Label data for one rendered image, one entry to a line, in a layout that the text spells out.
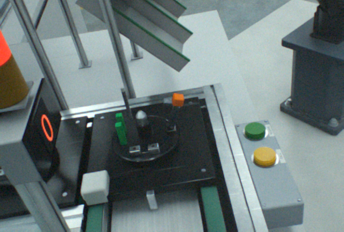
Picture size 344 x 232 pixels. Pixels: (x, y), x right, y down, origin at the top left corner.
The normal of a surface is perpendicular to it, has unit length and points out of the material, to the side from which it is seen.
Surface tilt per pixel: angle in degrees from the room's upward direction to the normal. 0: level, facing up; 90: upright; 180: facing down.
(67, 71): 0
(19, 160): 90
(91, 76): 0
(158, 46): 90
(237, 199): 0
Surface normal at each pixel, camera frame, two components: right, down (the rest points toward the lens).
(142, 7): -0.09, 0.63
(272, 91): -0.15, -0.77
